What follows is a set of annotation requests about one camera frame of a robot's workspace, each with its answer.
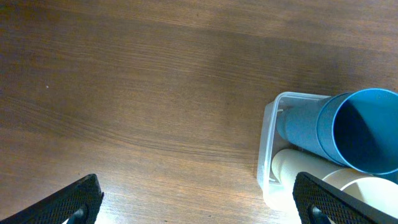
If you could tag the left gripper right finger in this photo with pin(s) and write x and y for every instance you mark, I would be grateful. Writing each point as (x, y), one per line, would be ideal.
(319, 202)

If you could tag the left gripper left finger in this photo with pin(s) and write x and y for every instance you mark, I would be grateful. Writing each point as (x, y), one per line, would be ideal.
(78, 202)

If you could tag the cream cup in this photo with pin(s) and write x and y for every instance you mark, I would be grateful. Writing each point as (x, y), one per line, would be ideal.
(287, 163)
(374, 191)

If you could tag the blue cup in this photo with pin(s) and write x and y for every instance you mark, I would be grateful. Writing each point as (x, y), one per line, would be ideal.
(359, 130)
(298, 125)

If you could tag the cream cup back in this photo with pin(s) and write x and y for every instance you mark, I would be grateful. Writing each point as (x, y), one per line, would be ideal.
(287, 163)

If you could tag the blue bowl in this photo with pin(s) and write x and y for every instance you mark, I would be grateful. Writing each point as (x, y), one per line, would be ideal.
(393, 177)

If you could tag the clear plastic storage container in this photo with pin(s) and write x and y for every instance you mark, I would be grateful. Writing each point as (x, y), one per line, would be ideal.
(274, 194)

